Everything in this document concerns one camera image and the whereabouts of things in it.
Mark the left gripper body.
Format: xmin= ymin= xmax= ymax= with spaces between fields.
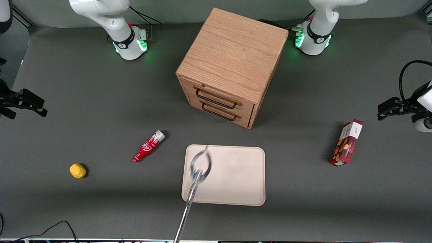
xmin=417 ymin=80 xmax=432 ymax=114

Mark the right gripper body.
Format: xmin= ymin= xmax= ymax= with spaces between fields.
xmin=0 ymin=79 xmax=24 ymax=109

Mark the black metal drawer handle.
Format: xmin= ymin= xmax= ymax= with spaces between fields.
xmin=200 ymin=100 xmax=242 ymax=122
xmin=194 ymin=86 xmax=243 ymax=110

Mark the oak wooden drawer cabinet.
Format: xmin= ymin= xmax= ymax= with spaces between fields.
xmin=176 ymin=7 xmax=289 ymax=130

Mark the red cookie box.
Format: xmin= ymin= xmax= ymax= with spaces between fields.
xmin=329 ymin=119 xmax=364 ymax=167

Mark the yellow lemon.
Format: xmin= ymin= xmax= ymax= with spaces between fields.
xmin=70 ymin=163 xmax=87 ymax=179

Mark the red cola bottle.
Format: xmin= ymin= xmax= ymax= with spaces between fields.
xmin=132 ymin=130 xmax=166 ymax=163

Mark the beige rectangular tray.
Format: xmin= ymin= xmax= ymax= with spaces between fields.
xmin=182 ymin=144 xmax=266 ymax=207

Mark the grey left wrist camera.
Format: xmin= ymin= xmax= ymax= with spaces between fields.
xmin=414 ymin=117 xmax=432 ymax=133

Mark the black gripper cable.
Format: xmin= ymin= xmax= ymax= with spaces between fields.
xmin=399 ymin=60 xmax=432 ymax=102

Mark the black floor cable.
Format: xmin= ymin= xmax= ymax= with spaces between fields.
xmin=0 ymin=213 xmax=79 ymax=243

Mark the black arm base cable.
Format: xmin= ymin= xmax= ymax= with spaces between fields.
xmin=128 ymin=5 xmax=162 ymax=26
xmin=256 ymin=19 xmax=298 ymax=35

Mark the metal rod with ring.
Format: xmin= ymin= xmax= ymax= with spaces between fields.
xmin=173 ymin=145 xmax=213 ymax=243

